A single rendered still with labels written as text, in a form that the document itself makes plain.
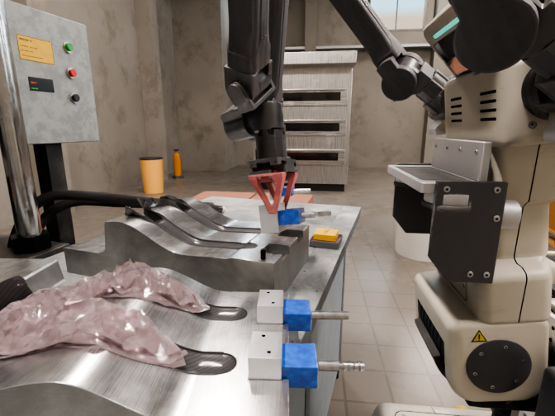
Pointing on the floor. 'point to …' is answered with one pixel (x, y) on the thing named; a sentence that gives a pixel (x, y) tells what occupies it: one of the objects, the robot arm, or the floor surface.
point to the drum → (152, 174)
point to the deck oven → (318, 116)
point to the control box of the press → (53, 96)
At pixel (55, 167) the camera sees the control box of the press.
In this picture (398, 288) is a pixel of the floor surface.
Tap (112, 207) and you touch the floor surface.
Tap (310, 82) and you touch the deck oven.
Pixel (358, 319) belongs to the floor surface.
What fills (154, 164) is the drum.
